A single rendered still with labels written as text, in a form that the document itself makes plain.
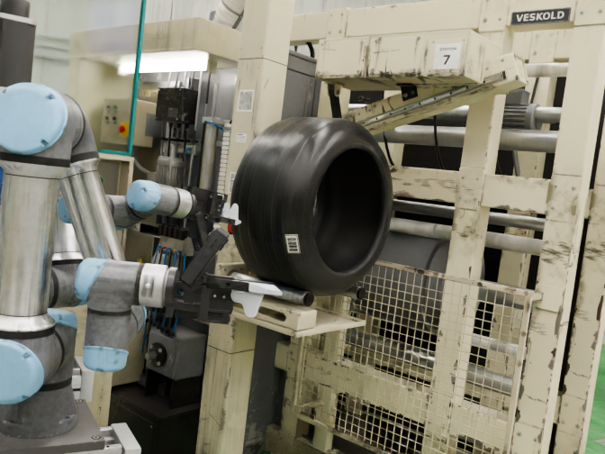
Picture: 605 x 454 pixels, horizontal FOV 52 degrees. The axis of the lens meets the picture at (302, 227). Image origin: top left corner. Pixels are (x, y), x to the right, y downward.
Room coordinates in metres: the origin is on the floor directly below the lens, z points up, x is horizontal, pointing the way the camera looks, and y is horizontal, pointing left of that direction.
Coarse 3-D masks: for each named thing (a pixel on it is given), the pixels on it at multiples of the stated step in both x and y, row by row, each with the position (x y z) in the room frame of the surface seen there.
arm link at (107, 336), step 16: (96, 320) 1.04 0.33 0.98; (112, 320) 1.04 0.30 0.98; (128, 320) 1.07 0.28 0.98; (96, 336) 1.04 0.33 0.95; (112, 336) 1.04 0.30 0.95; (128, 336) 1.08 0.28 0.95; (96, 352) 1.04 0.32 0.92; (112, 352) 1.04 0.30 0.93; (128, 352) 1.08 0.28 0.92; (96, 368) 1.04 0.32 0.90; (112, 368) 1.05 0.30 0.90
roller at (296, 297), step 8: (232, 272) 2.09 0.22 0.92; (256, 280) 2.00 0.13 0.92; (264, 280) 1.99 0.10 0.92; (280, 288) 1.93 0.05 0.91; (288, 288) 1.91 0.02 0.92; (296, 288) 1.91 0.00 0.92; (280, 296) 1.92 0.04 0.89; (288, 296) 1.90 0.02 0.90; (296, 296) 1.88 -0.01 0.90; (304, 296) 1.86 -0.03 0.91; (312, 296) 1.88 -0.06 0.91; (304, 304) 1.87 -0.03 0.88
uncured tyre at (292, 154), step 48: (288, 144) 1.86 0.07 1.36; (336, 144) 1.88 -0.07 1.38; (240, 192) 1.88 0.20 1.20; (288, 192) 1.78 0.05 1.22; (336, 192) 2.33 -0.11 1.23; (384, 192) 2.12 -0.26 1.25; (240, 240) 1.91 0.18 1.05; (336, 240) 2.30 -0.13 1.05; (384, 240) 2.15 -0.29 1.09; (336, 288) 1.96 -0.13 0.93
